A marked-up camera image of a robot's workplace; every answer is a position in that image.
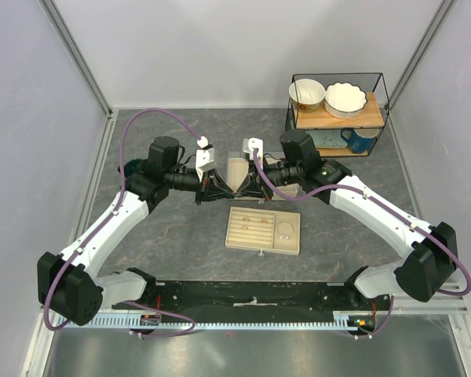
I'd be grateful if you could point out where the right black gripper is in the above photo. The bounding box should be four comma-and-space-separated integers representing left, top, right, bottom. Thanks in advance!
235, 156, 302, 202

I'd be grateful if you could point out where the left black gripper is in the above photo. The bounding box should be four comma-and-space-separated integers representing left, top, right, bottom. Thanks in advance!
166, 167, 235, 206

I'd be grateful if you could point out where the beige jewelry box with lid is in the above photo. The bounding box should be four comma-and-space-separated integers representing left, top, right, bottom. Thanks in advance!
227, 152, 300, 197

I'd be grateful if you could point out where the beige jewelry tray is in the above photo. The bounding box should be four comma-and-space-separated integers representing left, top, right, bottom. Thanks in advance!
225, 207, 301, 256

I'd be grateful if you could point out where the silver pearl bangle bracelet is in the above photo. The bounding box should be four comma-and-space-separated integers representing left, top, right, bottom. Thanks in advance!
276, 221, 295, 240

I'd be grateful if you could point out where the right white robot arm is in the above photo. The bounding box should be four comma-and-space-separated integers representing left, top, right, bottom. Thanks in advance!
242, 130, 458, 309

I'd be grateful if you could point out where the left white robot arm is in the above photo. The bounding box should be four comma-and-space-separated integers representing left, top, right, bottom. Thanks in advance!
37, 136, 232, 329

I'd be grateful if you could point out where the light blue rectangular plate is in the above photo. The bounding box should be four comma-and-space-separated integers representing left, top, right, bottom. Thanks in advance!
308, 130, 347, 149

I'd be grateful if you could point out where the dark green mug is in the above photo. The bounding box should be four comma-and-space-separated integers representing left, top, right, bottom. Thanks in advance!
118, 159, 147, 178

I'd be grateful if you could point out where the white bowl with floral pattern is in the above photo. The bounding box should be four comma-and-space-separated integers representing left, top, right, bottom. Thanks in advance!
288, 79, 326, 112

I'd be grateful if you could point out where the blue mug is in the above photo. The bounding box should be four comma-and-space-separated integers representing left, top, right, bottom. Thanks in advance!
341, 128, 379, 154

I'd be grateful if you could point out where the white scalloped bowl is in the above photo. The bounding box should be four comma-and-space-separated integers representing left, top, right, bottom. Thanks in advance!
324, 82, 368, 119

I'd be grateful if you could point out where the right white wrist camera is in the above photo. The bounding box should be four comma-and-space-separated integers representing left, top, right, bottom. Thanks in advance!
241, 137, 264, 160

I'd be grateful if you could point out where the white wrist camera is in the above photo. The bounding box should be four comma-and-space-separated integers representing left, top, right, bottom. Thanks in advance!
194, 145, 216, 184
241, 137, 264, 160

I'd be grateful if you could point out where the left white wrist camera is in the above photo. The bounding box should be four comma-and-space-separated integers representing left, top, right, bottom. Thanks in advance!
194, 145, 216, 184

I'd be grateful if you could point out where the black wire shelf rack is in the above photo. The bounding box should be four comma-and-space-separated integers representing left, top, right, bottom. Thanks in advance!
285, 72, 389, 156

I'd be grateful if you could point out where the light blue cable duct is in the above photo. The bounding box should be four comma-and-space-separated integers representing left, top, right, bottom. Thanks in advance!
57, 312, 378, 330

